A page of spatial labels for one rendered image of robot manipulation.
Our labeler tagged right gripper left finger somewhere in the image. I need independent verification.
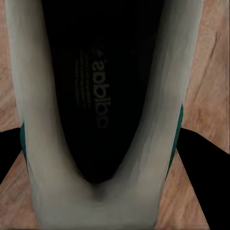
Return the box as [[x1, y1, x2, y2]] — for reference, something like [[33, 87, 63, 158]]
[[0, 127, 22, 184]]

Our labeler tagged gym shoe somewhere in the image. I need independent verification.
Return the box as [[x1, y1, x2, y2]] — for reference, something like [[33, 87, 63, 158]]
[[5, 0, 204, 230]]

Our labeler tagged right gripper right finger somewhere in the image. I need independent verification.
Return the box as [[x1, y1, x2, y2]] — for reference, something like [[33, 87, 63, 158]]
[[176, 128, 230, 230]]

